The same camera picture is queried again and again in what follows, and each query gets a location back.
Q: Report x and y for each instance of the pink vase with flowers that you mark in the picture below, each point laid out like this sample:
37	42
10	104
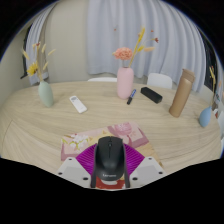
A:
125	83

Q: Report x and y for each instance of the green vase with flowers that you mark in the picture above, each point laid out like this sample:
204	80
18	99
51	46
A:
46	95

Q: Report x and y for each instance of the narrow white curtain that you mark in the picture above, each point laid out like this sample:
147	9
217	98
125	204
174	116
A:
38	36

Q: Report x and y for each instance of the bronze drink bottle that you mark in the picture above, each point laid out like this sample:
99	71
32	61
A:
181	95

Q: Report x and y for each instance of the black rectangular case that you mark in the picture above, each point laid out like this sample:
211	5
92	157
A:
151	95

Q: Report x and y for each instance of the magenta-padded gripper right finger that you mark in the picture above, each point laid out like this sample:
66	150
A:
146	168

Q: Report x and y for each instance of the colourful printed mouse pad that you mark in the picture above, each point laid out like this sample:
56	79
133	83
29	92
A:
128	131

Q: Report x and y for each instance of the dark window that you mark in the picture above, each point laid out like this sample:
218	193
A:
210	63
26	60

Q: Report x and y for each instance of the blue vase with flowers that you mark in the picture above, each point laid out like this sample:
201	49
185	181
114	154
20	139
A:
205	117

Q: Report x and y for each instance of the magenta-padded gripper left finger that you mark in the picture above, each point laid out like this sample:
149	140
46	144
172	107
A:
75	168

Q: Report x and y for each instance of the blue marker pen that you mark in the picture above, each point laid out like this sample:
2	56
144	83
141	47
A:
131	96

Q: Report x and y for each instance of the wide white curtain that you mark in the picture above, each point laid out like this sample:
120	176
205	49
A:
166	36

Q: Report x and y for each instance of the white remote control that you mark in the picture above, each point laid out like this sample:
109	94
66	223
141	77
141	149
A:
78	104

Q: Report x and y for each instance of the black computer mouse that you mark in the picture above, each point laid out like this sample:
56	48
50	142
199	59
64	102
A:
110	156

